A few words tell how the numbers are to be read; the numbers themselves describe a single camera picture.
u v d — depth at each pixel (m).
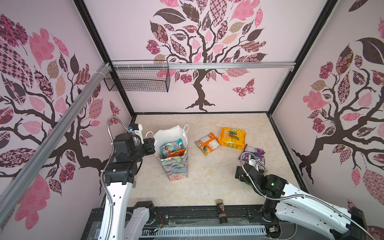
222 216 0.72
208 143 0.98
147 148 0.60
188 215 0.74
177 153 0.81
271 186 0.54
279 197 0.52
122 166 0.47
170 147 0.86
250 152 0.95
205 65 0.95
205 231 0.70
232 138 0.98
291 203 0.49
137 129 0.61
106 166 0.48
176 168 0.77
